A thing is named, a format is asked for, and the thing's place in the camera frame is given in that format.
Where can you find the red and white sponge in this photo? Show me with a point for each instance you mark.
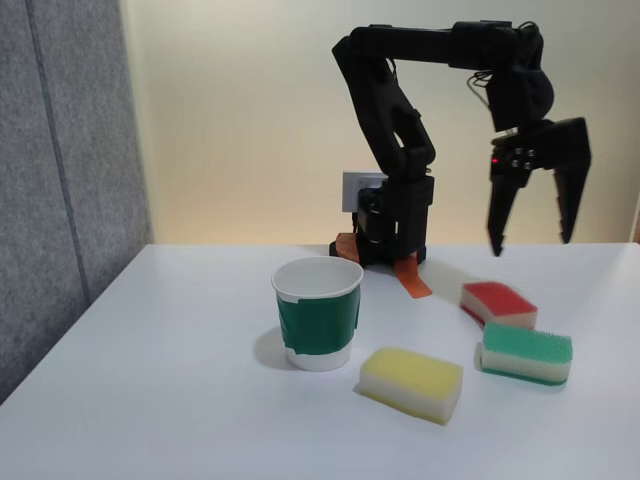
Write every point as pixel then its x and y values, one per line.
pixel 500 300

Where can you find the orange tape strip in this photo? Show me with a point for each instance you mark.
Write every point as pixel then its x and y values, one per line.
pixel 415 285

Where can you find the green and white sponge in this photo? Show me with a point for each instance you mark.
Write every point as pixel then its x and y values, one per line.
pixel 525 345

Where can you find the yellow and white sponge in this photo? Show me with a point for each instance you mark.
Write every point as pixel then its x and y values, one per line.
pixel 410 375

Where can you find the white paper cup green tape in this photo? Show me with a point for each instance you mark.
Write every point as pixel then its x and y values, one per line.
pixel 315 325

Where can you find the gray felt partition panel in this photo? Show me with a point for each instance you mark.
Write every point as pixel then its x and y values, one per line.
pixel 50 200

